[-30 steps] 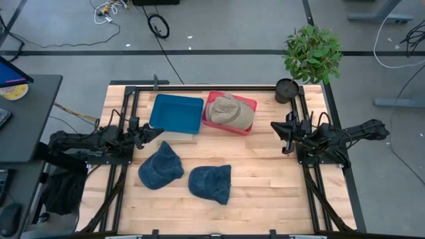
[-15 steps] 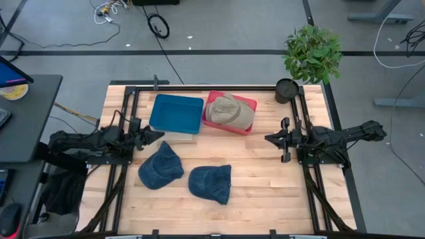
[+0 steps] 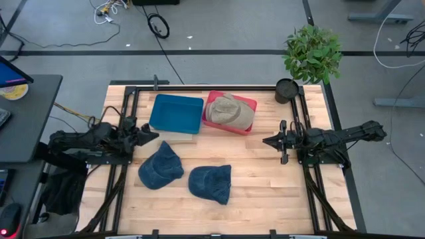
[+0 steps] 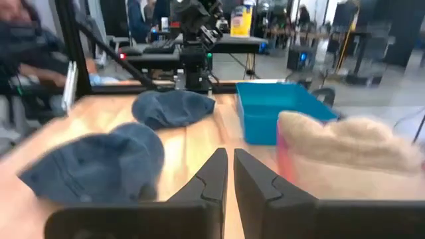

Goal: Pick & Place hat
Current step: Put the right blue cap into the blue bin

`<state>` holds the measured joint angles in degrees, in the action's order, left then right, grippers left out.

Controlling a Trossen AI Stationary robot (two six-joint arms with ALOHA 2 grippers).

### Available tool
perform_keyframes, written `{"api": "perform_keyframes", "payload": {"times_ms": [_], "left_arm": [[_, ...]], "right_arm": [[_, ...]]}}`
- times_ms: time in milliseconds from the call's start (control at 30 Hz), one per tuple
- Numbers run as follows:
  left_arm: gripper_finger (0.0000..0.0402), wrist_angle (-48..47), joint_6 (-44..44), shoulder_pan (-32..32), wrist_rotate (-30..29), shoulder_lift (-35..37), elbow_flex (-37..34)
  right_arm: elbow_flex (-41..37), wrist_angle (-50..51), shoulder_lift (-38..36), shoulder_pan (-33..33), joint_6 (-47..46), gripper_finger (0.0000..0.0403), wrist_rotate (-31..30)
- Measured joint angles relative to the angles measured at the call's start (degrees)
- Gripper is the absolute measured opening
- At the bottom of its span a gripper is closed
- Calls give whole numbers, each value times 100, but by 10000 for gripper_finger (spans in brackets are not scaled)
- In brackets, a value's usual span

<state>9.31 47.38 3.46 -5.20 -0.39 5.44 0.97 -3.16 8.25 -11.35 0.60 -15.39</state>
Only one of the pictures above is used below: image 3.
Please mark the black table clamp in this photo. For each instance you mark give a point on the black table clamp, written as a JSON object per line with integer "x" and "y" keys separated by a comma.
{"x": 156, "y": 83}
{"x": 273, "y": 234}
{"x": 155, "y": 234}

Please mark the black aluminium table frame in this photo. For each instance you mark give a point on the black aluminium table frame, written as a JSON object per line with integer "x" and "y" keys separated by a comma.
{"x": 199, "y": 88}

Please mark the black office desk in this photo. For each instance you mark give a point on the black office desk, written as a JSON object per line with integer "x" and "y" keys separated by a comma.
{"x": 30, "y": 126}

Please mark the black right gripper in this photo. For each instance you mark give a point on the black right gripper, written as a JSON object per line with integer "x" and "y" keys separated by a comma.
{"x": 295, "y": 139}

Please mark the black keyboard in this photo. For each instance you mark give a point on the black keyboard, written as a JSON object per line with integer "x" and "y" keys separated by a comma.
{"x": 4, "y": 117}

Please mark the green leafy plant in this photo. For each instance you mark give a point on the green leafy plant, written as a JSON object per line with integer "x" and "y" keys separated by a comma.
{"x": 312, "y": 53}

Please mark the black computer mouse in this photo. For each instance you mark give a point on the black computer mouse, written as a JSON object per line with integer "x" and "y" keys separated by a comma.
{"x": 10, "y": 217}

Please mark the dark blue baseball cap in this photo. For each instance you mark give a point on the dark blue baseball cap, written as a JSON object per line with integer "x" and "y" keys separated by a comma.
{"x": 161, "y": 169}
{"x": 210, "y": 182}

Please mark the yellow round disc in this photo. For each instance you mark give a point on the yellow round disc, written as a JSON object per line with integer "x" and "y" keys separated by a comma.
{"x": 15, "y": 93}

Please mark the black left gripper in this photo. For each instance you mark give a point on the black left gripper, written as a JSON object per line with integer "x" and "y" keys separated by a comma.
{"x": 133, "y": 141}

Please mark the dark lower desk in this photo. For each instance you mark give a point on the dark lower desk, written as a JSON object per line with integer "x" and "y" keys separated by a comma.
{"x": 26, "y": 186}

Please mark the black fabric bag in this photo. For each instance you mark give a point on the black fabric bag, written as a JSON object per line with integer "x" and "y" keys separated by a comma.
{"x": 63, "y": 192}

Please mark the red translucent plastic bin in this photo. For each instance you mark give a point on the red translucent plastic bin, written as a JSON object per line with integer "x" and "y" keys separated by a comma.
{"x": 215, "y": 96}

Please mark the grey desk foot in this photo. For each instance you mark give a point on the grey desk foot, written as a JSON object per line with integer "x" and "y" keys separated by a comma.
{"x": 398, "y": 102}

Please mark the black plant pot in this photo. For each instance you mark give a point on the black plant pot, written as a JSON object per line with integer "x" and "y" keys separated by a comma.
{"x": 286, "y": 91}

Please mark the blue plastic bin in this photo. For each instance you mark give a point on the blue plastic bin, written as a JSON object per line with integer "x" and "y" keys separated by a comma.
{"x": 176, "y": 114}

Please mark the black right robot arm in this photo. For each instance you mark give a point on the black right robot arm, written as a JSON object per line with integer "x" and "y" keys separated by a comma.
{"x": 345, "y": 134}

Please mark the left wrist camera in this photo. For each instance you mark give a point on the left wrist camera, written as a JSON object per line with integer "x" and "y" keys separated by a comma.
{"x": 129, "y": 123}

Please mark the computer monitor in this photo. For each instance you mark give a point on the computer monitor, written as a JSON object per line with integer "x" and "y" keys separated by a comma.
{"x": 10, "y": 74}

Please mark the silver metal bracket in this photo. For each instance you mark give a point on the silver metal bracket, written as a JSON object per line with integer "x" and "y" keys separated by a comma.
{"x": 124, "y": 237}
{"x": 308, "y": 237}

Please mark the grey desk leg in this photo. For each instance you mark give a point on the grey desk leg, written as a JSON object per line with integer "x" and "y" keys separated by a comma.
{"x": 382, "y": 17}

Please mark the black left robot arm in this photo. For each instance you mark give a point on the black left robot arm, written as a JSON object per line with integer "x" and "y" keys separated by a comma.
{"x": 76, "y": 141}

